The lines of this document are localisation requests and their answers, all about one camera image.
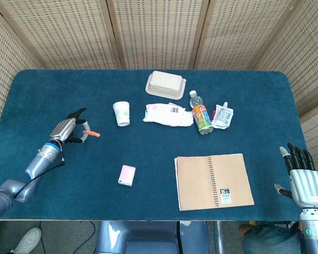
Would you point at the beige takeout food container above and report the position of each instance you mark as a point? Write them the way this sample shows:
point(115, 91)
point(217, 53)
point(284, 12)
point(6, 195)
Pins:
point(165, 83)

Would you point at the metal table leg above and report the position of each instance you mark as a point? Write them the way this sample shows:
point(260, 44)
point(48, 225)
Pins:
point(219, 238)

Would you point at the person's blue jeans leg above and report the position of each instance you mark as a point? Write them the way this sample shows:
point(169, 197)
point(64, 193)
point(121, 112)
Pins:
point(270, 240)

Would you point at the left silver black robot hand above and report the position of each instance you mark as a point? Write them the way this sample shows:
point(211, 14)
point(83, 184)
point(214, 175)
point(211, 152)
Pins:
point(65, 128)

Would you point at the pink tissue pack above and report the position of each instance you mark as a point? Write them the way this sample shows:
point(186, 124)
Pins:
point(127, 175)

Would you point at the white sneaker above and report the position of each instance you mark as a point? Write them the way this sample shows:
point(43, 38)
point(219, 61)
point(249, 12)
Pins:
point(27, 240)

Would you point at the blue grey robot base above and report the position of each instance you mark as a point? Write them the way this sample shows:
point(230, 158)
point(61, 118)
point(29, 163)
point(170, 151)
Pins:
point(148, 238)

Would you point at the brown spiral notebook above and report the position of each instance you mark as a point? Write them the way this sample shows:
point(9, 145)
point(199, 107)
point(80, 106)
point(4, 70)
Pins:
point(214, 182)

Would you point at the plastic bottle orange label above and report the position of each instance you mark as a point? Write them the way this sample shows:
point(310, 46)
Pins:
point(201, 116)

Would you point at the white crumpled plastic wrapper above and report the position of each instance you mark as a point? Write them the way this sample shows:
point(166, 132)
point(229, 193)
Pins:
point(167, 116)

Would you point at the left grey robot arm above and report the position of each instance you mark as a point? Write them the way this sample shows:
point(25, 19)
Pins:
point(39, 161)

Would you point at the blue carpet table cover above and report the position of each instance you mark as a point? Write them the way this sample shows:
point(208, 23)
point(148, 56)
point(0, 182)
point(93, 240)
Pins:
point(148, 148)

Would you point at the white paper cup green print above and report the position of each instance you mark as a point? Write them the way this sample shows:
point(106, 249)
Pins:
point(121, 113)

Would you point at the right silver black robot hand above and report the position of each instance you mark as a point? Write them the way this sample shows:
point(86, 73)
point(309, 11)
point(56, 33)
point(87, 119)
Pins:
point(307, 188)

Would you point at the silver spout pouch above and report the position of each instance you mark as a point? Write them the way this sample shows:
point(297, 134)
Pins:
point(222, 116)

